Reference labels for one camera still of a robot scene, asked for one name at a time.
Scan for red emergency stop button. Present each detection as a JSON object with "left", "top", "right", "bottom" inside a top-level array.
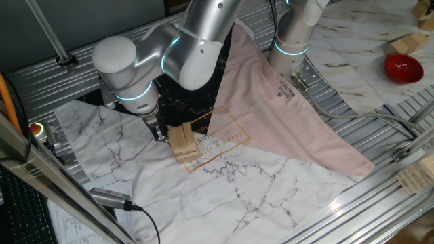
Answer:
[{"left": 28, "top": 121, "right": 48, "bottom": 143}]

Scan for thin metal rod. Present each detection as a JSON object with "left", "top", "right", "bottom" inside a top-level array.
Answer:
[{"left": 25, "top": 0, "right": 75, "bottom": 73}]

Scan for aluminium frame bar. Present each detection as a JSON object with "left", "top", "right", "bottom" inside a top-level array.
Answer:
[{"left": 0, "top": 111, "right": 138, "bottom": 244}]

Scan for grey ribbed camera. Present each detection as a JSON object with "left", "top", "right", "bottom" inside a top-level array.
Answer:
[{"left": 88, "top": 187, "right": 134, "bottom": 212}]

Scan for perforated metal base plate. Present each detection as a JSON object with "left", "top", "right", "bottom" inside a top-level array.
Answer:
[{"left": 291, "top": 56, "right": 325, "bottom": 91}]

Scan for black keyboard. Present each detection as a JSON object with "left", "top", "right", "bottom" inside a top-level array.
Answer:
[{"left": 0, "top": 169, "right": 58, "bottom": 244}]

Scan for marble pink black tablecloth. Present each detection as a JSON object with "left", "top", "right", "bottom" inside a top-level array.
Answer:
[{"left": 54, "top": 23, "right": 376, "bottom": 244}]

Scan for aluminium table edge rail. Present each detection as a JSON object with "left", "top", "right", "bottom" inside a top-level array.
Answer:
[{"left": 277, "top": 176, "right": 434, "bottom": 244}]

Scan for red bowl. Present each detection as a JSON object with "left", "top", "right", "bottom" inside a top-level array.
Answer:
[{"left": 384, "top": 53, "right": 425, "bottom": 85}]

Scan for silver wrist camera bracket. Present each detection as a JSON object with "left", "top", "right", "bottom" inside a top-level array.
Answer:
[{"left": 98, "top": 77, "right": 117, "bottom": 108}]

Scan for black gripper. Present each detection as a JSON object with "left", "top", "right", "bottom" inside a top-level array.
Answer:
[{"left": 144, "top": 115, "right": 170, "bottom": 143}]

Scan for orange cable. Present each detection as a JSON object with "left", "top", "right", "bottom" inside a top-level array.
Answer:
[{"left": 0, "top": 73, "right": 22, "bottom": 134}]

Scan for aluminium frame strut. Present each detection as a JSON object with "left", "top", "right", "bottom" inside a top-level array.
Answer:
[
  {"left": 393, "top": 130, "right": 434, "bottom": 163},
  {"left": 406, "top": 97, "right": 434, "bottom": 125}
]

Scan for beige marble cloth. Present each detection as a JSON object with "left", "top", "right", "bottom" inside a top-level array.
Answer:
[{"left": 303, "top": 0, "right": 434, "bottom": 116}]

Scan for black camera cable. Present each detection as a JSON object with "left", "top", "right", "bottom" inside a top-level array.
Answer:
[{"left": 123, "top": 200, "right": 161, "bottom": 244}]

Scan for white printed paper sheets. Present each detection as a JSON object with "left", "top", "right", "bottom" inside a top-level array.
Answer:
[{"left": 47, "top": 172, "right": 134, "bottom": 244}]

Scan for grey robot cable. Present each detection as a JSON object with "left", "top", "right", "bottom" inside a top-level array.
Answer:
[{"left": 290, "top": 72, "right": 434, "bottom": 135}]

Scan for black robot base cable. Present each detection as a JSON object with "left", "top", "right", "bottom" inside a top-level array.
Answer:
[{"left": 269, "top": 0, "right": 279, "bottom": 52}]

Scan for grey metal clamp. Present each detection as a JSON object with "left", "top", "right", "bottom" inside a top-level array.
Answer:
[{"left": 45, "top": 124, "right": 77, "bottom": 167}]

